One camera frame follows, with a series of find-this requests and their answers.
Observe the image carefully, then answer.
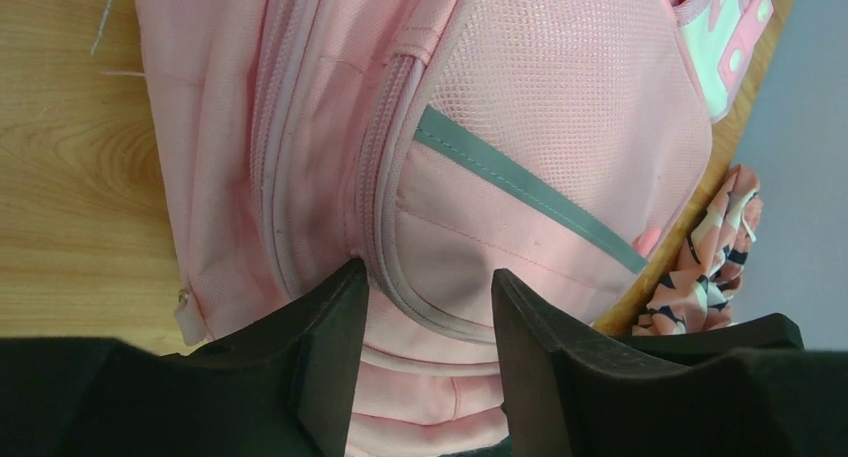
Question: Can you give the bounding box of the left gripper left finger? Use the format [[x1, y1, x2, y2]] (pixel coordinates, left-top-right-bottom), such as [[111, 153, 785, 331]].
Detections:
[[1, 259, 368, 456]]

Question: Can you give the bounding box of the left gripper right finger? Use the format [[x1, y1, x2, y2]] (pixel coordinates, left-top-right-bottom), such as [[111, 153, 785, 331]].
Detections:
[[491, 269, 847, 456]]

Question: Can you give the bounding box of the pink student backpack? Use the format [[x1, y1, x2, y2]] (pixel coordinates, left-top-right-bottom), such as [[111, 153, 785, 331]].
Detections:
[[135, 0, 773, 456]]

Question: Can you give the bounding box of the pink patterned cloth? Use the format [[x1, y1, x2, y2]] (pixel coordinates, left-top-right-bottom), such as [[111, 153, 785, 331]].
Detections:
[[631, 165, 763, 336]]

